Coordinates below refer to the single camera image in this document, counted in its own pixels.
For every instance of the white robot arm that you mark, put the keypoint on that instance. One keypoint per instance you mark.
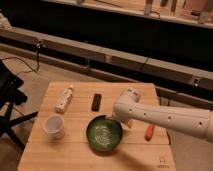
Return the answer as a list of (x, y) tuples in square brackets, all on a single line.
[(194, 122)]

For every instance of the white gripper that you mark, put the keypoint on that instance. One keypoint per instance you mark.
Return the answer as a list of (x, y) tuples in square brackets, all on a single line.
[(129, 124)]

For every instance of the white plastic cup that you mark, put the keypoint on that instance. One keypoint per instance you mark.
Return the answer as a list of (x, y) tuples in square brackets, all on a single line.
[(53, 126)]

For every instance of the orange carrot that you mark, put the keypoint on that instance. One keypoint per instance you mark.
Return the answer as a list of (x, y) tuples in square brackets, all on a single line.
[(149, 132)]

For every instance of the black office chair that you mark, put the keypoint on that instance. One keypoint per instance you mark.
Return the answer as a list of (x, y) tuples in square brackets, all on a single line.
[(10, 93)]

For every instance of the white plastic bottle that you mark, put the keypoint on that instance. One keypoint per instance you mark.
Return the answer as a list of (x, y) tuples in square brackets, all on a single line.
[(64, 100)]

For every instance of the green ceramic bowl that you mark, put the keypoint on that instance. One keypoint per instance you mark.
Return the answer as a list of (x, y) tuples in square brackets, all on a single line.
[(104, 134)]

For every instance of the black rectangular block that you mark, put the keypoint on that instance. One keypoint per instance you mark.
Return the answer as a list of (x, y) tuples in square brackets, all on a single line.
[(96, 102)]

